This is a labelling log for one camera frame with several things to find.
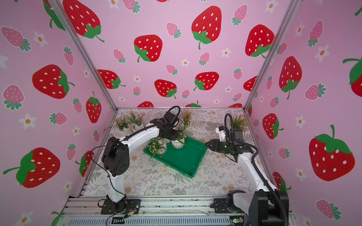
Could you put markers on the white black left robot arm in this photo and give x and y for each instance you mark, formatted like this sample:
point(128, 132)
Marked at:
point(116, 155)

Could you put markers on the gypsophila pot far left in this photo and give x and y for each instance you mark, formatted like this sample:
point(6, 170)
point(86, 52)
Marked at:
point(123, 124)

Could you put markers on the green plastic storage box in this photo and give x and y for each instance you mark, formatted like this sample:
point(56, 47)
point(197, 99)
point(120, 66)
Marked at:
point(185, 160)

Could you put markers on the gypsophila pot back left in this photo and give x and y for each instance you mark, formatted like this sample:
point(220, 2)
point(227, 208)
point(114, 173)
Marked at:
point(136, 121)

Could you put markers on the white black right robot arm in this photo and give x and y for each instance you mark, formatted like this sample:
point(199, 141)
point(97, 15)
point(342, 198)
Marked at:
point(268, 206)

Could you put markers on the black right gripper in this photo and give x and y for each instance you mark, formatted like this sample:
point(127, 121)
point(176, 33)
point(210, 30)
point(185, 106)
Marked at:
point(216, 145)

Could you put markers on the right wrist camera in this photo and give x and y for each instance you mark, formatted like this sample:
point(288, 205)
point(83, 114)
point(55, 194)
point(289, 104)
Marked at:
point(222, 133)

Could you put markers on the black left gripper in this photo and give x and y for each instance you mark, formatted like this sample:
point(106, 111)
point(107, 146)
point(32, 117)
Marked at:
point(174, 137)

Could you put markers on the orange gypsophila pot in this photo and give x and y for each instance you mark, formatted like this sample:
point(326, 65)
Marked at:
point(186, 120)

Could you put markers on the green gypsophila pot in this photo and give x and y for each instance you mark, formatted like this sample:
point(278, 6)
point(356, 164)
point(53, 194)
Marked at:
point(180, 140)

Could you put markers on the green grass pot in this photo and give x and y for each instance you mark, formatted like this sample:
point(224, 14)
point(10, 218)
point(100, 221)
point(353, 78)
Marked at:
point(240, 123)

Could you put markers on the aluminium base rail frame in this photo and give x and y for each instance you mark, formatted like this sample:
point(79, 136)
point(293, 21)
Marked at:
point(169, 210)

